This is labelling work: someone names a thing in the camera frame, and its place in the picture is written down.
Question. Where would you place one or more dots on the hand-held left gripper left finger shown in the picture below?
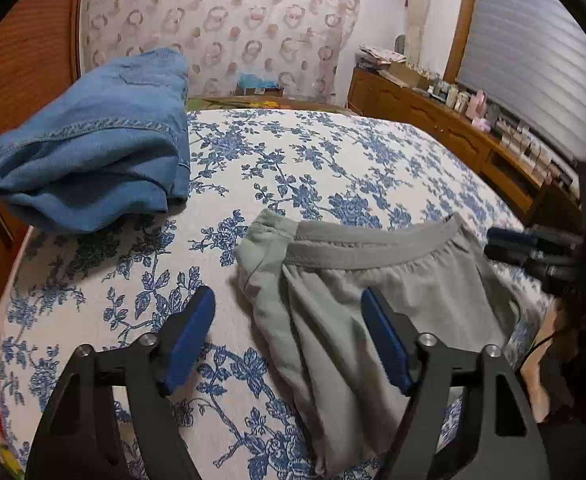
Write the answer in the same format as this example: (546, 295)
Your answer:
(193, 335)

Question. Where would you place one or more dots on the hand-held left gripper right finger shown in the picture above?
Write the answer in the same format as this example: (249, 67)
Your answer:
(385, 340)

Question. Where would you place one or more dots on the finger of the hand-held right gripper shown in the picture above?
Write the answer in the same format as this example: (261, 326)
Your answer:
(515, 236)
(523, 260)

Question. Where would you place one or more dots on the grey pants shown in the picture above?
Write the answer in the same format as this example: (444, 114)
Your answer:
(333, 320)

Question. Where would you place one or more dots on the row of small windowsill containers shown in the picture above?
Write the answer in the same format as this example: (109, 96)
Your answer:
(533, 150)

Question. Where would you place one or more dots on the small pink pouch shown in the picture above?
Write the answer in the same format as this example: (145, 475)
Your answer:
(482, 123)

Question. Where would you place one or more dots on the tall pink bottle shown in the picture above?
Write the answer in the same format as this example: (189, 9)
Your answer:
(478, 104)

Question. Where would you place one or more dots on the wooden cabinet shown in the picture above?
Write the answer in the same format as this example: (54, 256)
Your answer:
(423, 110)

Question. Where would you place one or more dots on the row of small bottles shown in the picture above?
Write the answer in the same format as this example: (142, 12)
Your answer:
(448, 94)

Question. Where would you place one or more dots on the blue floral bed sheet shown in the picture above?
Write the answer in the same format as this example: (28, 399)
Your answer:
(323, 160)

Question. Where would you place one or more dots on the cardboard box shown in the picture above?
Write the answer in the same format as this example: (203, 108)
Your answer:
(405, 74)

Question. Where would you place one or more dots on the folded blue jeans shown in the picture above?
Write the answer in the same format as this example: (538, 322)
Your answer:
(88, 150)

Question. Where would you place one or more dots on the stack of folded cloths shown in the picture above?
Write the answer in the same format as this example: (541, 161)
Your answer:
(378, 55)

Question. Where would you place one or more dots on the blue packet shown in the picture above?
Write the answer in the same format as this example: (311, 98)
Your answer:
(255, 81)

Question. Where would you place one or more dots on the wooden window frame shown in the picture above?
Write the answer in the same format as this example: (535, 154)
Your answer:
(460, 25)

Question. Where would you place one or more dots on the wrapped wall pipe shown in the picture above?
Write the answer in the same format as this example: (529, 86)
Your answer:
(415, 20)

